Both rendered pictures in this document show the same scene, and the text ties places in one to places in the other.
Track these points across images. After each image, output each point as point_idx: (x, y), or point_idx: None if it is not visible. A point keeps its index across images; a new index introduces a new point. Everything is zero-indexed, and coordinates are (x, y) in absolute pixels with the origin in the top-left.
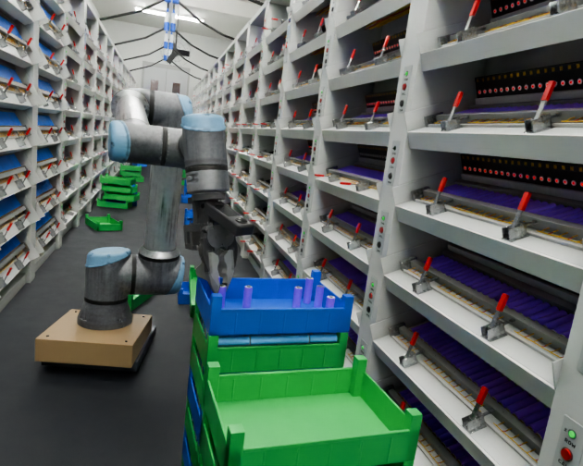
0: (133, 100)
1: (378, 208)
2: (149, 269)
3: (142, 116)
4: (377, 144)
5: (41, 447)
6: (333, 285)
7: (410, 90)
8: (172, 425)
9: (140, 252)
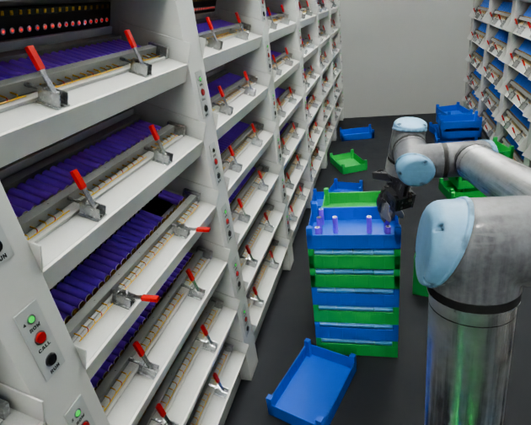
0: (529, 173)
1: (218, 212)
2: None
3: (477, 153)
4: (185, 168)
5: (514, 409)
6: (178, 394)
7: (206, 94)
8: (403, 411)
9: None
